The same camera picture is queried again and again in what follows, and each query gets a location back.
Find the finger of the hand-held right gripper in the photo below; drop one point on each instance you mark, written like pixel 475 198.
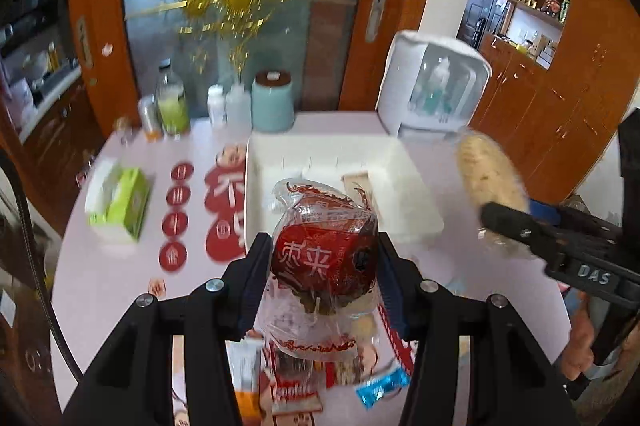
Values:
pixel 544 210
pixel 505 222

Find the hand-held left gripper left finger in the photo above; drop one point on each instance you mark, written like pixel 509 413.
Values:
pixel 252 291

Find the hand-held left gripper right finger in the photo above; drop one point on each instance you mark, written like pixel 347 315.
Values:
pixel 392 296

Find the pale pastry clear packet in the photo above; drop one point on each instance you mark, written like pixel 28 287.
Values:
pixel 490 176

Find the red date snack clear bag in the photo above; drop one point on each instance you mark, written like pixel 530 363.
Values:
pixel 320 256

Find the orange and white snack packet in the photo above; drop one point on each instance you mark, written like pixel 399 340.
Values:
pixel 245 371

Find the blue candy wrapper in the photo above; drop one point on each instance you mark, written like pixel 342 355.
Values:
pixel 380 386

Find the white plastic bin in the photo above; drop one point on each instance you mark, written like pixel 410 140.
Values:
pixel 395 186

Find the red and white snack packet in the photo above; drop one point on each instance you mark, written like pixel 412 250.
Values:
pixel 295 393

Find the person's right hand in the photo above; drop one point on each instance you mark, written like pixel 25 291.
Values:
pixel 580 341

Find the pink printed tablecloth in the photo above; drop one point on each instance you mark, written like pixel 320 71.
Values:
pixel 125 276

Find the teal and white bottle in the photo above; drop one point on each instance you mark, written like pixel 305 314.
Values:
pixel 437 90

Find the green tissue box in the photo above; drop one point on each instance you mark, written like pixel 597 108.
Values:
pixel 125 201

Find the white countertop cabinet appliance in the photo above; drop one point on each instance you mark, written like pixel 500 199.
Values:
pixel 400 80

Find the translucent squeeze bottle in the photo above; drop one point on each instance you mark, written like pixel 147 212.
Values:
pixel 237 105

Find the teal canister brown lid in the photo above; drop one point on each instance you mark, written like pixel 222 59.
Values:
pixel 272 105

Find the white pill bottle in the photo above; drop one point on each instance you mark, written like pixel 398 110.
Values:
pixel 216 105

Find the glass bottle yellow-green label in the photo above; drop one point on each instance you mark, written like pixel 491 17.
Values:
pixel 172 110

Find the small clear glass jar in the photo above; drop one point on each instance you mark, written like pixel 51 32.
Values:
pixel 123 128

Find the kitchen counter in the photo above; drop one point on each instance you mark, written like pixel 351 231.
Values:
pixel 55 80

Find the wooden wall cabinet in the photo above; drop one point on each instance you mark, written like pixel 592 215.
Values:
pixel 565 95

